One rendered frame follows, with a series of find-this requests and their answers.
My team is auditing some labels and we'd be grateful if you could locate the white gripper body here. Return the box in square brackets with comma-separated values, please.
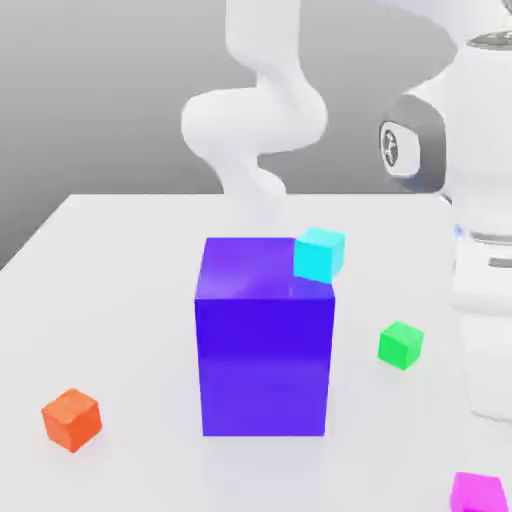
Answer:
[459, 313, 512, 422]

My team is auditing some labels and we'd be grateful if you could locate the small green cube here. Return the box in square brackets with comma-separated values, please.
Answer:
[377, 320, 425, 372]

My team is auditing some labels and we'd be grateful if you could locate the small magenta cube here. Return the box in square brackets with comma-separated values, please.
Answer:
[449, 471, 509, 512]

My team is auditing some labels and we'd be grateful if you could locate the small cyan cube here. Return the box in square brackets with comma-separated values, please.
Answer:
[292, 226, 346, 285]

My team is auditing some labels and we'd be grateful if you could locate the small orange cube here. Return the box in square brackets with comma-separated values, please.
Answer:
[40, 387, 103, 454]

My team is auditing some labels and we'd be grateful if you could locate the large purple box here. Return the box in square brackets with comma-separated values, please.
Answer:
[194, 236, 336, 438]

